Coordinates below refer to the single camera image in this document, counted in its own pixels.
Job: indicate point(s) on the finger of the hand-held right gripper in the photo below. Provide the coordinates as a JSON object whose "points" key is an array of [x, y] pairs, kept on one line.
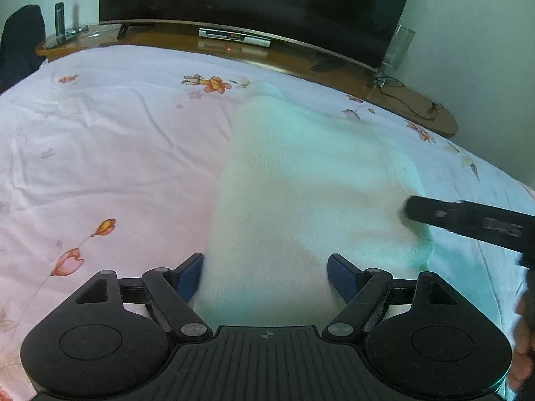
{"points": [[434, 213]]}

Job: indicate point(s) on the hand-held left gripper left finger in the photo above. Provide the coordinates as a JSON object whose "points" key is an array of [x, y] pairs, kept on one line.
{"points": [[188, 277]]}

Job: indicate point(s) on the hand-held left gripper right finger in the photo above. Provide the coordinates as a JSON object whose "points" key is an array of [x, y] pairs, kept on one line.
{"points": [[342, 275]]}

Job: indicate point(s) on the white towel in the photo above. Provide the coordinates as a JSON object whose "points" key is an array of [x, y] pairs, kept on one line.
{"points": [[301, 175]]}

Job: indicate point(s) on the person's right hand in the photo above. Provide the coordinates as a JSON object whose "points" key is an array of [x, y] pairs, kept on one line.
{"points": [[522, 355]]}

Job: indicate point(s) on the pink floral bed sheet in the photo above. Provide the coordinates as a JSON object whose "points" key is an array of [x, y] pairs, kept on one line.
{"points": [[104, 154]]}

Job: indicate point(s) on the clear glass vase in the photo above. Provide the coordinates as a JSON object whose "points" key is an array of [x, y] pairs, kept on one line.
{"points": [[399, 46]]}

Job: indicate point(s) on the curved wooden shelf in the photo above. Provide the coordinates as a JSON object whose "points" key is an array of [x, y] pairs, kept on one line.
{"points": [[175, 37]]}

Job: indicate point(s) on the silver set-top box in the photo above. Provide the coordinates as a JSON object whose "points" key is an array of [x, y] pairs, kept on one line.
{"points": [[234, 36]]}

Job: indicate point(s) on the small shiny metal object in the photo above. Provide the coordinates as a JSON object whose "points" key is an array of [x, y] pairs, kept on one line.
{"points": [[77, 30]]}

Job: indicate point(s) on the dark slim upright cylinder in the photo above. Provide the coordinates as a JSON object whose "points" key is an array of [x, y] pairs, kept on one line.
{"points": [[59, 19]]}

